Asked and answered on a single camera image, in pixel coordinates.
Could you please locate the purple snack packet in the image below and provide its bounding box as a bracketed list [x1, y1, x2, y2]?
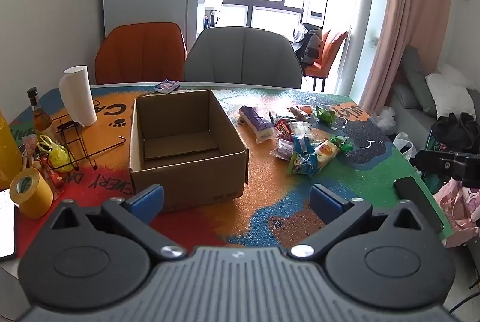
[239, 105, 277, 143]

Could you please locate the orange upholstered chair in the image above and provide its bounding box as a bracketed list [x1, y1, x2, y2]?
[95, 22, 187, 85]

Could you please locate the red snack packet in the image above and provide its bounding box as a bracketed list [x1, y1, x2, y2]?
[275, 120, 294, 142]

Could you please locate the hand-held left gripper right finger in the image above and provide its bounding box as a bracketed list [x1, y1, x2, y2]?
[288, 184, 426, 263]

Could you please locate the yellow tape roll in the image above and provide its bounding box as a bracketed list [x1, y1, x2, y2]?
[10, 168, 54, 220]

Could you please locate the bright green candy packet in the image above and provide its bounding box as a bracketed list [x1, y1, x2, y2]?
[314, 106, 337, 126]

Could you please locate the grey upholstered chair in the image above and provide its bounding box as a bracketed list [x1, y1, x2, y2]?
[183, 26, 303, 90]

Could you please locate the white plastic bag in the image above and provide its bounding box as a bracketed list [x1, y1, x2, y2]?
[376, 106, 397, 134]
[392, 132, 417, 160]

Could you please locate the yellow bread packet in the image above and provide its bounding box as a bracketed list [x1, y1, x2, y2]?
[310, 139, 340, 172]

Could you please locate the smartphone with white screen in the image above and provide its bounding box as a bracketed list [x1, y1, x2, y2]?
[0, 189, 17, 262]

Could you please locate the black smartphone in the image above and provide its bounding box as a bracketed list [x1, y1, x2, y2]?
[393, 177, 445, 233]

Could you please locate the orange-red snack packet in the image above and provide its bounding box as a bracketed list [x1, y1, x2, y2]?
[288, 105, 313, 121]

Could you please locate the white paper towel roll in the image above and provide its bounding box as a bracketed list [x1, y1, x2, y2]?
[58, 65, 98, 127]

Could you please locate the glass bottle with amber liquid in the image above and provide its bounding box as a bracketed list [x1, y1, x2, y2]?
[26, 87, 54, 143]

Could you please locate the black wire rack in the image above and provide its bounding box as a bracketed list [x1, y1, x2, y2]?
[55, 114, 127, 171]

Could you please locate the black backpack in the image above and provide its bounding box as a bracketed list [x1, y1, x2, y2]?
[292, 23, 323, 66]

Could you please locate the orange dining chair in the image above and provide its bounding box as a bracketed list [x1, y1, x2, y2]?
[303, 30, 350, 93]

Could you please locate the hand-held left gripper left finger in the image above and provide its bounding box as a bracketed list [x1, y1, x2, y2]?
[48, 184, 187, 263]

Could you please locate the purple-white small snack packet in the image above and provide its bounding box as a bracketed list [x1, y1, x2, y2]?
[270, 139, 297, 162]

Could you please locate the grey cushion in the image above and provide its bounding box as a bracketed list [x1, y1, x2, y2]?
[400, 46, 436, 117]

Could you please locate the yellow plastic bag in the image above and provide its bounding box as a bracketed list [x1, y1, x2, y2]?
[37, 135, 74, 173]

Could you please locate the white snack packet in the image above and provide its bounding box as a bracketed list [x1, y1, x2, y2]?
[290, 121, 313, 138]

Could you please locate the black bag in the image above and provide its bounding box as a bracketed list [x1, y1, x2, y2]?
[430, 112, 478, 155]

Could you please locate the blue snack packet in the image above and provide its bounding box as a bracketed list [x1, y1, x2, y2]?
[287, 135, 320, 177]

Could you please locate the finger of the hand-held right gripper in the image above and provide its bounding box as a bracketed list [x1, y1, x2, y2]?
[415, 150, 456, 173]

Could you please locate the small blue card pack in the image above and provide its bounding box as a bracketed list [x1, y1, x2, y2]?
[154, 80, 181, 94]

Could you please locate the pink bag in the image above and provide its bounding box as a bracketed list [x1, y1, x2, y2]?
[434, 179, 480, 248]

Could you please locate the cardboard box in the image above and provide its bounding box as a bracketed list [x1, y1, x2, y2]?
[129, 90, 249, 212]

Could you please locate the white pillow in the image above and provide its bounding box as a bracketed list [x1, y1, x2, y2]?
[425, 63, 478, 117]

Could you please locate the grey sofa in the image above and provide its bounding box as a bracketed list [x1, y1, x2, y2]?
[389, 45, 480, 137]

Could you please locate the pink curtain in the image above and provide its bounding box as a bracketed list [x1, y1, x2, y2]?
[361, 0, 457, 116]

